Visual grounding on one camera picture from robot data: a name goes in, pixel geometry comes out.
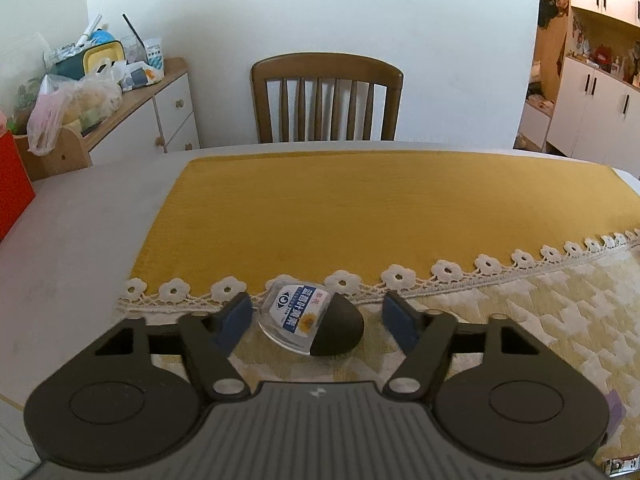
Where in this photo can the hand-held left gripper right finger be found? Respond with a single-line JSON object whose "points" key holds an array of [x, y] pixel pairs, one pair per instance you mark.
{"points": [[400, 321]]}

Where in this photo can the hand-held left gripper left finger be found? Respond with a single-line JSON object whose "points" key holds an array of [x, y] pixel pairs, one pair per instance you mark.
{"points": [[236, 321]]}

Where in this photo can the clear case with black cap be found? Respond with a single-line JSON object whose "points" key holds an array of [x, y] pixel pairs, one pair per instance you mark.
{"points": [[312, 325]]}

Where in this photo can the yellow tablecloth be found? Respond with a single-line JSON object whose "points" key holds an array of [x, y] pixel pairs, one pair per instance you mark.
{"points": [[360, 210]]}

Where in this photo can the cream patterned lace mat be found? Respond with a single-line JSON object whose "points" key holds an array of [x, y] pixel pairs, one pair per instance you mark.
{"points": [[525, 320]]}

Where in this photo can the white wooden sideboard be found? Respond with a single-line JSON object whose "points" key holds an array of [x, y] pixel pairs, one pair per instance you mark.
{"points": [[160, 110]]}

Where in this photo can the brown wooden chair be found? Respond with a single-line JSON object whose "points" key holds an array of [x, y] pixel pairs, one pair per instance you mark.
{"points": [[325, 100]]}

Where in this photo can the light wooden rack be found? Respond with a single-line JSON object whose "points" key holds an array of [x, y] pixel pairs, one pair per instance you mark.
{"points": [[57, 152]]}

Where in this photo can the red cardboard box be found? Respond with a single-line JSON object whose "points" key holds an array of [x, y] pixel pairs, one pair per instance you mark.
{"points": [[12, 185]]}

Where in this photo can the clear plastic bag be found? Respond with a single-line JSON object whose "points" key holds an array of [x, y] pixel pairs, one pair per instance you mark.
{"points": [[75, 100]]}

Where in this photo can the blue and white carton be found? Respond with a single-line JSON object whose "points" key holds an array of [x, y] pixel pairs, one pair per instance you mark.
{"points": [[155, 54]]}

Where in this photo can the white floor cabinet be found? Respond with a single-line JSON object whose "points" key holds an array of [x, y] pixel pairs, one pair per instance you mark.
{"points": [[592, 105]]}

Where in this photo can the teal and yellow box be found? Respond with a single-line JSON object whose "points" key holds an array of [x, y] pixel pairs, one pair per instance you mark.
{"points": [[97, 57]]}

